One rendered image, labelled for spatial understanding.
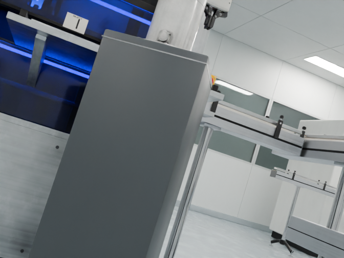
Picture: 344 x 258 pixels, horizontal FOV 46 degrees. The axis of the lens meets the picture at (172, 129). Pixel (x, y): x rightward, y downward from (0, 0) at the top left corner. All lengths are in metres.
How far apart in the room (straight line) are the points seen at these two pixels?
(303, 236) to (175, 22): 1.31
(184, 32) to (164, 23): 0.05
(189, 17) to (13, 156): 0.91
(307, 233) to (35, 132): 1.27
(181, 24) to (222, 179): 6.00
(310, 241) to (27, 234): 1.21
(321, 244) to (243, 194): 5.26
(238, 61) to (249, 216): 2.66
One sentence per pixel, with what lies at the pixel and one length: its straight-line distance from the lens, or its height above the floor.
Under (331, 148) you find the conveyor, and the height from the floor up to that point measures 0.90.
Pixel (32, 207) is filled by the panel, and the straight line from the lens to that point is 1.65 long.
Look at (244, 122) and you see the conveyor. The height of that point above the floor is 0.91.
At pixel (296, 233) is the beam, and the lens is 2.07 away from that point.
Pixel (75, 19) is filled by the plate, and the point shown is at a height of 1.03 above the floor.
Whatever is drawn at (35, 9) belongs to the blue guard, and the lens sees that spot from 1.68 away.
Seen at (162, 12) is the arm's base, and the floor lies 0.95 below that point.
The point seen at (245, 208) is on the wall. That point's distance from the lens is 7.20.
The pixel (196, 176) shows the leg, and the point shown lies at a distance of 1.91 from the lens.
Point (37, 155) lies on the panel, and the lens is 1.63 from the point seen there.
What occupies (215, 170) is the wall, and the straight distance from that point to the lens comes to 6.85.
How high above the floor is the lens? 0.61
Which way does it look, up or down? 5 degrees up
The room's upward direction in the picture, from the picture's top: 18 degrees clockwise
